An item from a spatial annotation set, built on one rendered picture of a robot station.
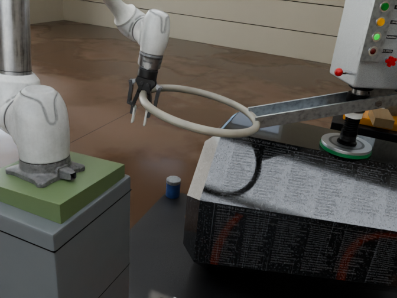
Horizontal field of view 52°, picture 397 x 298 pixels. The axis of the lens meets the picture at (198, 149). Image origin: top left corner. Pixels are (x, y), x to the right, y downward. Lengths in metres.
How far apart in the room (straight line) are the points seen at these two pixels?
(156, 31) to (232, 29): 6.80
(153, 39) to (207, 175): 0.63
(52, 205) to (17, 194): 0.13
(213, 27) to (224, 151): 6.72
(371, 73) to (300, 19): 6.31
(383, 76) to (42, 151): 1.24
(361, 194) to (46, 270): 1.20
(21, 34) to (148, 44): 0.42
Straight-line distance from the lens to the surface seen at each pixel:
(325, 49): 7.93
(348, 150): 1.79
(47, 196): 1.25
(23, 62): 1.45
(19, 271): 1.40
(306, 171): 1.76
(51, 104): 1.28
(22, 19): 1.44
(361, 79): 1.66
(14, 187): 1.33
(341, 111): 1.72
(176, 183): 2.74
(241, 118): 2.02
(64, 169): 1.32
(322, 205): 1.73
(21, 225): 1.27
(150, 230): 2.50
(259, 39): 8.14
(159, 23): 1.51
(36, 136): 1.28
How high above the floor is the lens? 1.51
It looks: 25 degrees down
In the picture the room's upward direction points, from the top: 5 degrees clockwise
